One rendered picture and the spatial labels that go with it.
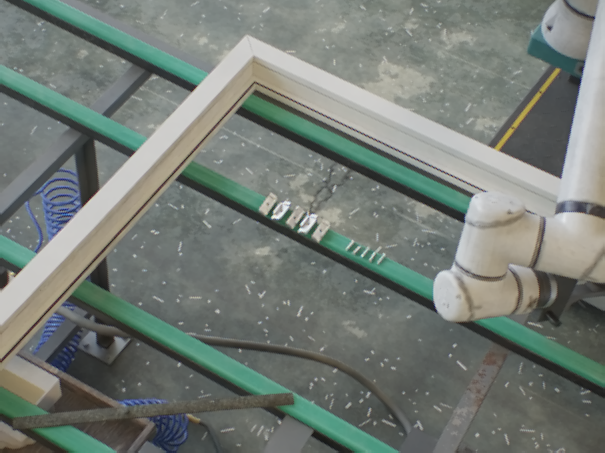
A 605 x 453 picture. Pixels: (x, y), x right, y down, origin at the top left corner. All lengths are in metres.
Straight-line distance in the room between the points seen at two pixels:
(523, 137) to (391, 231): 0.46
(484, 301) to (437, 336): 1.19
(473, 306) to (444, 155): 0.45
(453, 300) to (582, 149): 0.32
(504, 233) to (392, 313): 1.29
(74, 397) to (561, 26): 1.39
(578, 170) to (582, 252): 0.14
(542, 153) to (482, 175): 0.89
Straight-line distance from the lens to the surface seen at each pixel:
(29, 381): 2.15
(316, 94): 2.29
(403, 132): 2.24
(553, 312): 2.03
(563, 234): 1.84
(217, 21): 3.79
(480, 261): 1.84
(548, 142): 3.13
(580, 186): 1.87
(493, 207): 1.81
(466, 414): 1.99
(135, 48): 2.43
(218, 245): 3.16
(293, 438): 1.89
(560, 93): 3.27
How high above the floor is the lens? 2.53
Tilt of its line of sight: 52 degrees down
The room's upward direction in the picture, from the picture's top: 7 degrees clockwise
